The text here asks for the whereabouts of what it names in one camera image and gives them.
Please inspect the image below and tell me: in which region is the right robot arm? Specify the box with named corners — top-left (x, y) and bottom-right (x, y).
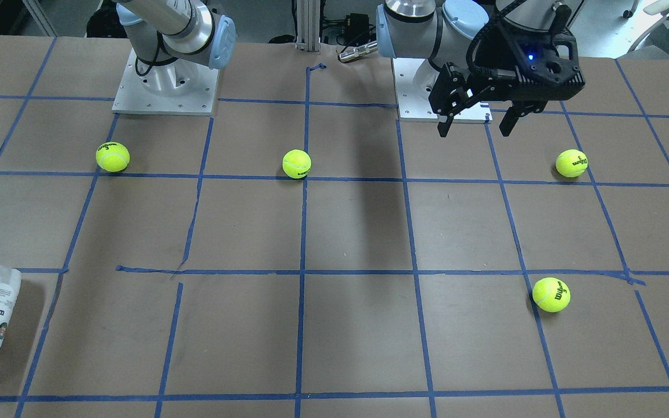
top-left (115, 1), bottom-right (237, 95)

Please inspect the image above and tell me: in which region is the tennis ball centre front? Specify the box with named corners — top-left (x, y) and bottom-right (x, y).
top-left (282, 150), bottom-right (312, 179)

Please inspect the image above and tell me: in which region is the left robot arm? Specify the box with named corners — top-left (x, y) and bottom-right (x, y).
top-left (376, 1), bottom-right (586, 137)

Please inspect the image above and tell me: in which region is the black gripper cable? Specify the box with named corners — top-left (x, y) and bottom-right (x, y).
top-left (466, 0), bottom-right (524, 76)

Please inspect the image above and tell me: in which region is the aluminium frame post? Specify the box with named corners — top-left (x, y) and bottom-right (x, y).
top-left (293, 0), bottom-right (323, 53)

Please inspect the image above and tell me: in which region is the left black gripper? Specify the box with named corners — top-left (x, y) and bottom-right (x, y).
top-left (429, 23), bottom-right (586, 138)

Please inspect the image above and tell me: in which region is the silver metal cylinder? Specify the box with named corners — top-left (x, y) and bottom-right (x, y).
top-left (337, 41), bottom-right (379, 63)

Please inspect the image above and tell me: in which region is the tennis ball near left gripper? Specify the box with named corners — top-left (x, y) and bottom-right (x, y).
top-left (531, 277), bottom-right (571, 313)

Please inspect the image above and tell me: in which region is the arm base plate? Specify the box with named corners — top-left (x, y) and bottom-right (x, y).
top-left (391, 58), bottom-right (493, 124)
top-left (111, 50), bottom-right (221, 116)

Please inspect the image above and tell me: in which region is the tennis ball front corner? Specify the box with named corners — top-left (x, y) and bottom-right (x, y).
top-left (555, 150), bottom-right (588, 178)

